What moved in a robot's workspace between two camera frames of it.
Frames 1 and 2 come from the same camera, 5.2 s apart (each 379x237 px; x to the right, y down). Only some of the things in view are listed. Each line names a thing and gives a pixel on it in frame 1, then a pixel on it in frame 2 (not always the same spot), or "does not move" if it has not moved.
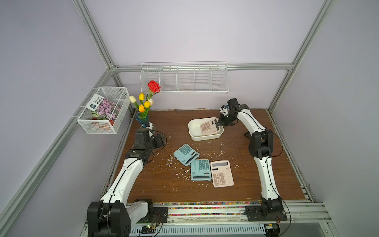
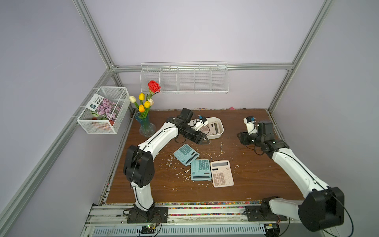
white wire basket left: x=105 y=111 does not move
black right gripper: x=222 y=121 → x=244 y=138
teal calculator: x=186 y=154 does not move
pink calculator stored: x=210 y=127 does not move
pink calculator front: x=222 y=174 does not move
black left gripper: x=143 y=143 → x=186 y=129
